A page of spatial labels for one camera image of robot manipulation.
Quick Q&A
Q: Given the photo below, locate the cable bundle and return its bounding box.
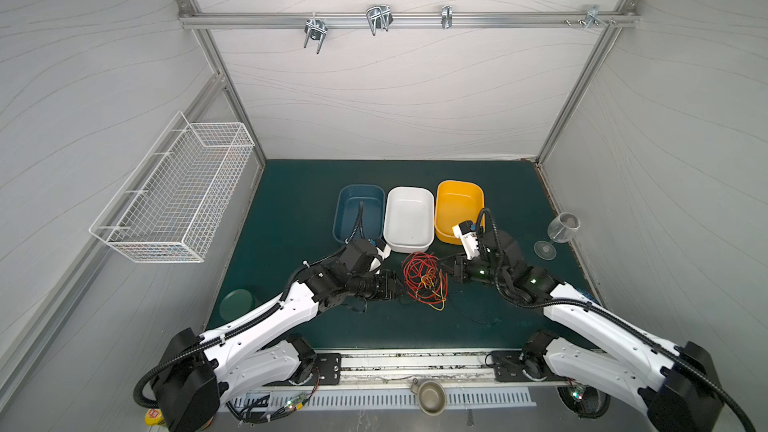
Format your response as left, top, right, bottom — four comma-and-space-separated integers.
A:
400, 250, 493, 328

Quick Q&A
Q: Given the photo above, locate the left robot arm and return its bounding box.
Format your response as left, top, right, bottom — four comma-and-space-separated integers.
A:
132, 234, 403, 431

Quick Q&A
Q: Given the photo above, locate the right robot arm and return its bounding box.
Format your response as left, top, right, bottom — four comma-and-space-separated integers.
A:
452, 208, 756, 431

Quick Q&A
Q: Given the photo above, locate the yellow plastic bin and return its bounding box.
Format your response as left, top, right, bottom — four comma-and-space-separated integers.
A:
435, 180, 485, 245

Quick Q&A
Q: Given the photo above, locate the white plastic bin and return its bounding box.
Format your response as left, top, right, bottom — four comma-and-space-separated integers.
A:
383, 186, 435, 254

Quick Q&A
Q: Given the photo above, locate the clear wine glass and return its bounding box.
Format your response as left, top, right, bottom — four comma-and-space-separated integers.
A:
534, 212, 581, 260

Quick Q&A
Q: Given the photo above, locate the blue plastic bin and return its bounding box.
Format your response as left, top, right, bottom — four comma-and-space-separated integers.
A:
332, 184, 386, 244

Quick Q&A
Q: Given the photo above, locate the olive round cup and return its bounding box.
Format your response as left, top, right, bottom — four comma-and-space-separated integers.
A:
410, 378, 448, 416

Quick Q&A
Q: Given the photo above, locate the green round lid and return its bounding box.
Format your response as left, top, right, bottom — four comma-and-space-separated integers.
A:
218, 288, 257, 323

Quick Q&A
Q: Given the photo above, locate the aluminium crossbar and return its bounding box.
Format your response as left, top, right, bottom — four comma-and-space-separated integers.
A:
179, 6, 641, 31

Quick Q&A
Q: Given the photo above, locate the metal U-bolt hook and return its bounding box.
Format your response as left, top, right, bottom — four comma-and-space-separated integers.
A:
365, 4, 393, 36

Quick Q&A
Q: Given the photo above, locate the metal clamp hook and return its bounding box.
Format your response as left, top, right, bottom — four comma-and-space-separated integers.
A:
303, 18, 328, 54

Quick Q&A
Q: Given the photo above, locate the sauce bottle yellow cap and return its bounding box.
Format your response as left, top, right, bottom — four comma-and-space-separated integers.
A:
144, 408, 167, 427

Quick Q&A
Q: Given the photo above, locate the right metal clamp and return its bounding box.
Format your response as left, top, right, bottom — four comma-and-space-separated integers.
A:
564, 5, 618, 30

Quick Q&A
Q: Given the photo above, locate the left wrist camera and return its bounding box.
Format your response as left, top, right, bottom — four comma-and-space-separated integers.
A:
369, 238, 392, 273

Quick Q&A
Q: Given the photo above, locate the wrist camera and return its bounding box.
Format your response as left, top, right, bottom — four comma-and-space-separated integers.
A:
452, 220, 481, 261
369, 238, 392, 273

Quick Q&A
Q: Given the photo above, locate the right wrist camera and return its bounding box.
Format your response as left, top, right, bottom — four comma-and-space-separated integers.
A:
452, 220, 481, 261

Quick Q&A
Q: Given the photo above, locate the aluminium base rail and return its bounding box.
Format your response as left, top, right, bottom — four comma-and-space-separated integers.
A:
167, 344, 601, 412

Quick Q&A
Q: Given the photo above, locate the white wire basket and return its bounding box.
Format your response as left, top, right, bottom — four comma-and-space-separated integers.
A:
89, 111, 254, 264

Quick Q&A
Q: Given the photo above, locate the small metal bracket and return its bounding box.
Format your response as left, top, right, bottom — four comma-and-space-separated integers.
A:
441, 5, 453, 30

